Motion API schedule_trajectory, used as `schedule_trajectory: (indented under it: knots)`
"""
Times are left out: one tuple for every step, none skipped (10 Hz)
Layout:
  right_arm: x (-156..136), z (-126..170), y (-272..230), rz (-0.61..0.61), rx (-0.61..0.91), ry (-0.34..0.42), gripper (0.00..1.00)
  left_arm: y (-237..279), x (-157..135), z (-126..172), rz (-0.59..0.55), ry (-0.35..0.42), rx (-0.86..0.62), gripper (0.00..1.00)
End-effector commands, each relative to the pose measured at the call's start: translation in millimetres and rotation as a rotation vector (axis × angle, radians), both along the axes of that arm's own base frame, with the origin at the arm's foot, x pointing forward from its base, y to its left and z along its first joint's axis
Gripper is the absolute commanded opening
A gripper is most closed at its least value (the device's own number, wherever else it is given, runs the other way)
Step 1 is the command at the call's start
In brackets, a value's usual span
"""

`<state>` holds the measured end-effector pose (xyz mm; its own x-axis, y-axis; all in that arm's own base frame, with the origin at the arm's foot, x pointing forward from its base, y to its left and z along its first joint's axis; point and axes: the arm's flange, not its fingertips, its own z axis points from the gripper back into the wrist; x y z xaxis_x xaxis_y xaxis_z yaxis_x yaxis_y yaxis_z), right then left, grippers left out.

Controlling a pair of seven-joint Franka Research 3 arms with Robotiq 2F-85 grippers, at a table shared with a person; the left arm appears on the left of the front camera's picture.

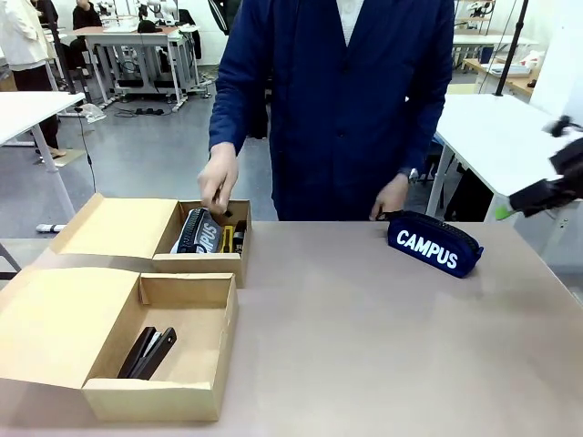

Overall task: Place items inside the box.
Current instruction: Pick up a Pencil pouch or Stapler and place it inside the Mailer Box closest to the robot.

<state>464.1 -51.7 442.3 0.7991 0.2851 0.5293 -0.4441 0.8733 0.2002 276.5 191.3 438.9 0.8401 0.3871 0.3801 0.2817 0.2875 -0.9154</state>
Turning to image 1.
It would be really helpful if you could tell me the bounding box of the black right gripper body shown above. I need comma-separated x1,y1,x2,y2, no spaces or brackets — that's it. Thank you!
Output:
508,137,583,218

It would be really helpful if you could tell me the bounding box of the blue CAMPUS pencil case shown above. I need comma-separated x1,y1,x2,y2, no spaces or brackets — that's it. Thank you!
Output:
373,209,486,279

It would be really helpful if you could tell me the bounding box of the yellow utility knife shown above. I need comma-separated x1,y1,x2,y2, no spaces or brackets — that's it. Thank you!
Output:
220,222,236,254

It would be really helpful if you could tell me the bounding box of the gray CAMPUS pencil case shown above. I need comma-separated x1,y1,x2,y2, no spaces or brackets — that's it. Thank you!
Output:
170,207,224,256

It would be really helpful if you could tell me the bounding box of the black stapler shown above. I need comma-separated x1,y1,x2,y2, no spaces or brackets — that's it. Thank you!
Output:
117,326,178,381

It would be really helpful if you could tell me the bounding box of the small cardboard box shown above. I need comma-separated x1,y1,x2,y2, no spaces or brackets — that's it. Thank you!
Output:
48,192,253,289

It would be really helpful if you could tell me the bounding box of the large cardboard box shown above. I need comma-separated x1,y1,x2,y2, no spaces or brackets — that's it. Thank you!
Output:
0,266,240,422

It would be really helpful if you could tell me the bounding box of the person's left hand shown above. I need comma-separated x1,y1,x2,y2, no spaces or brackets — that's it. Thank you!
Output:
370,175,411,223

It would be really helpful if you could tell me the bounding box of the person's right hand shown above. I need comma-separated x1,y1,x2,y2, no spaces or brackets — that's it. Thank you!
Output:
197,141,240,215

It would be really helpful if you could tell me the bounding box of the white table with rounded corner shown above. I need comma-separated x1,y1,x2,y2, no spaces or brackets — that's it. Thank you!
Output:
425,93,583,224

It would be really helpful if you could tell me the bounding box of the wooden table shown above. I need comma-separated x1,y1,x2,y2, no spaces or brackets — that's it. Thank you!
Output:
462,56,541,97

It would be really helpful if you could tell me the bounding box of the white tray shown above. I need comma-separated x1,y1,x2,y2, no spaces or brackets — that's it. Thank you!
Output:
489,61,532,76

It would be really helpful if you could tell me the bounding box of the black tripod pole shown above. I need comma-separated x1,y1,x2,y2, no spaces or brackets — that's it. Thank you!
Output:
494,0,530,97

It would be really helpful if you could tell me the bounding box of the long white desk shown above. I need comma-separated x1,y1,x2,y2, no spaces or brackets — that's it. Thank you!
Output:
450,34,538,60

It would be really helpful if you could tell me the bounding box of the person in blue coat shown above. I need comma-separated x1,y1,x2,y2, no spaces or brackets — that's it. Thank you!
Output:
208,0,456,223

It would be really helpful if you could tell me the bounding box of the person in black striped jacket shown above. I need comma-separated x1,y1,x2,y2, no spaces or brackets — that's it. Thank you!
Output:
207,0,242,37

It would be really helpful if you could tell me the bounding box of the black hanging jacket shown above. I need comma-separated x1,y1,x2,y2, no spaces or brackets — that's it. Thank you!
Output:
179,8,201,60

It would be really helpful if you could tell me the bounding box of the brown-top table with gray legs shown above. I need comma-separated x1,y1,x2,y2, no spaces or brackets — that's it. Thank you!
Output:
75,25,201,113

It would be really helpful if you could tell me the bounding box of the clear plastic bag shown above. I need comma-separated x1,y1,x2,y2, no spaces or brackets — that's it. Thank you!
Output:
81,102,108,123

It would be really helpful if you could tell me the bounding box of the person in black clothes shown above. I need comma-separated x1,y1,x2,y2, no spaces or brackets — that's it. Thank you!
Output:
67,0,105,74

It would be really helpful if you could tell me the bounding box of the thin black pole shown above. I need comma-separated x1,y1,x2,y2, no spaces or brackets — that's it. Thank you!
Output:
43,0,81,95

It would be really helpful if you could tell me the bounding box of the white table with white leg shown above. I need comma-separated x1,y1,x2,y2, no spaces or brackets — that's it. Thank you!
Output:
0,90,87,219

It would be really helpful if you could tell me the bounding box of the person in cream jacket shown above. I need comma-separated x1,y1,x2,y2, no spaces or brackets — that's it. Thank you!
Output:
0,0,63,160

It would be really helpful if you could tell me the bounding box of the thin black hanging cable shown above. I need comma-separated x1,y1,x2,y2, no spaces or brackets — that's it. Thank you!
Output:
77,107,97,195

